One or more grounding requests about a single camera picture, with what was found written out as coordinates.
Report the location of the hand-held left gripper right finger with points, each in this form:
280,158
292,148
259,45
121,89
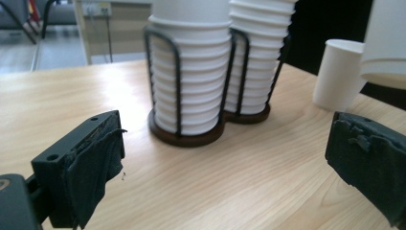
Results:
370,163

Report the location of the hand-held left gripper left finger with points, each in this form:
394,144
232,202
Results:
79,166

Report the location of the single white paper cup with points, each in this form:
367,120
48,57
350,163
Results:
338,80
386,41

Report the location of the stack of white paper cups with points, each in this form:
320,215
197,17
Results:
261,48
194,80

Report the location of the beige wooden desk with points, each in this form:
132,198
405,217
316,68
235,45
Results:
127,35

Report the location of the white power strip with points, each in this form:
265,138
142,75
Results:
95,9

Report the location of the grey chair with black legs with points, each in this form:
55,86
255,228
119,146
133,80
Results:
19,12

